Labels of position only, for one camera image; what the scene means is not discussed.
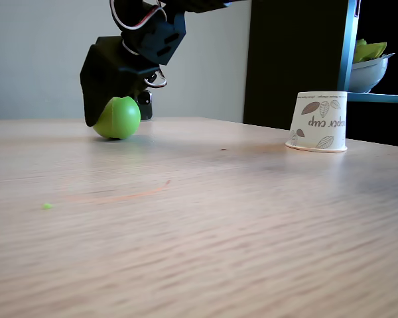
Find red white servo cable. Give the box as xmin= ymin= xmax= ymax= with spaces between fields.
xmin=143 ymin=68 xmax=168 ymax=89
xmin=109 ymin=0 xmax=168 ymax=32

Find green items in bowl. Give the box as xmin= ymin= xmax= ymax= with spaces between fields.
xmin=353 ymin=38 xmax=388 ymax=64

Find white bowl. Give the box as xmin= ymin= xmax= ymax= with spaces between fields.
xmin=348 ymin=52 xmax=396 ymax=94

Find dark shelf unit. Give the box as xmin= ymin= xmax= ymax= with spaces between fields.
xmin=243 ymin=0 xmax=398 ymax=149

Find green foam ball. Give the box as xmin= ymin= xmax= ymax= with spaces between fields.
xmin=92 ymin=95 xmax=142 ymax=140

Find white paper cup leaf print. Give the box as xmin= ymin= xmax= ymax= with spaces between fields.
xmin=285 ymin=91 xmax=348 ymax=153

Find blue metal shelf frame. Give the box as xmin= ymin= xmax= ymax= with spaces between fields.
xmin=337 ymin=0 xmax=398 ymax=105

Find black smartphone with ring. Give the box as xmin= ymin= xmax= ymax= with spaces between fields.
xmin=136 ymin=89 xmax=153 ymax=121

